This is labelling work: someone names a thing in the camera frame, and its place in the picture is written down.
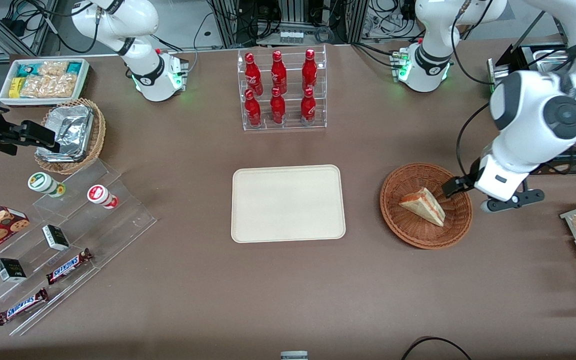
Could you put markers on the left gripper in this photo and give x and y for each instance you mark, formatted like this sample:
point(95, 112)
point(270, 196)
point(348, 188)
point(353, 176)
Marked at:
point(464, 181)

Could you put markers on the triangle sandwich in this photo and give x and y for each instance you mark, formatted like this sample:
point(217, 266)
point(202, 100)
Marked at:
point(425, 207)

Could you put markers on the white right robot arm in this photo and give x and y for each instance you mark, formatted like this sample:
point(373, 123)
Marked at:
point(118, 20)

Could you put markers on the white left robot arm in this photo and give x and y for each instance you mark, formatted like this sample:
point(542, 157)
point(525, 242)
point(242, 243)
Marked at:
point(533, 115)

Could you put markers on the light wicker basket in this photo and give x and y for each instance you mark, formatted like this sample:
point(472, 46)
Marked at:
point(95, 140)

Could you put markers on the brown wicker basket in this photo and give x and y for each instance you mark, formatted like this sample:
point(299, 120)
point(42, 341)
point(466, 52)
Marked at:
point(413, 235)

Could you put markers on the beige plastic tray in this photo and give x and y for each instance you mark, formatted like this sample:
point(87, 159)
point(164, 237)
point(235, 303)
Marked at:
point(288, 205)

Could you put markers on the silver foil bag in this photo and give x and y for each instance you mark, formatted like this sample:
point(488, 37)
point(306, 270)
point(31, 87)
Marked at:
point(68, 130)

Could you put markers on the green lid cup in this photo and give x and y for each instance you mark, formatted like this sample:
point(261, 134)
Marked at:
point(43, 182)

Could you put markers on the large clear cracker bag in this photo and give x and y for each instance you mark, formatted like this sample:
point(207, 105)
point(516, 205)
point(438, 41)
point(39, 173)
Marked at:
point(48, 86)

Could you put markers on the yellow snack packet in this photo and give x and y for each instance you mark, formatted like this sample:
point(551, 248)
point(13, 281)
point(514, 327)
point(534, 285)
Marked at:
point(16, 87)

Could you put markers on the white rectangular snack bin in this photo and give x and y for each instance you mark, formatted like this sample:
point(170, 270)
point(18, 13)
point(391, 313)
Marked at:
point(5, 92)

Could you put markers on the teal snack packet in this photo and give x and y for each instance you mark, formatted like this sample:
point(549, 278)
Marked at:
point(74, 68)
point(29, 69)

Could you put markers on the small clear cracker bag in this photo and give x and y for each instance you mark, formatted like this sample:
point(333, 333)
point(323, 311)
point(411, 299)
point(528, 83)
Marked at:
point(54, 68)

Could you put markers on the red lid cup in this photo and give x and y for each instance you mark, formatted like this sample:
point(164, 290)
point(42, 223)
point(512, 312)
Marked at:
point(99, 195)

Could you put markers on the small black box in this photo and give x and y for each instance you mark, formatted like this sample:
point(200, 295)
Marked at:
point(55, 237)
point(10, 270)

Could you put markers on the clear acrylic stepped shelf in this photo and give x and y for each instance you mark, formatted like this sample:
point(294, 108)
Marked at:
point(93, 235)

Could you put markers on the brown snickers bar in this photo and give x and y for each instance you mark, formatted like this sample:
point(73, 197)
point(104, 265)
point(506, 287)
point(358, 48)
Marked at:
point(68, 266)
point(22, 306)

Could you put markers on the red cola bottle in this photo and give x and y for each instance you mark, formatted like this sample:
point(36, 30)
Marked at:
point(278, 107)
point(253, 110)
point(253, 75)
point(309, 70)
point(278, 72)
point(308, 107)

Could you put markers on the clear acrylic bottle rack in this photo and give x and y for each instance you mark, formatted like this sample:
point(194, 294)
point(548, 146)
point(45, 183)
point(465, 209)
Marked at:
point(288, 127)

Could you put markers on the white terminal block strip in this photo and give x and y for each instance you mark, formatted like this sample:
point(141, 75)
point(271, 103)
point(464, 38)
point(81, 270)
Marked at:
point(295, 36)

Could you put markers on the small grey device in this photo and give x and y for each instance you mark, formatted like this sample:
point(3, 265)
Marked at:
point(294, 355)

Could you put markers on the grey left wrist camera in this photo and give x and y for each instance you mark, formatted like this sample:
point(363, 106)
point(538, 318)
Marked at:
point(513, 201)

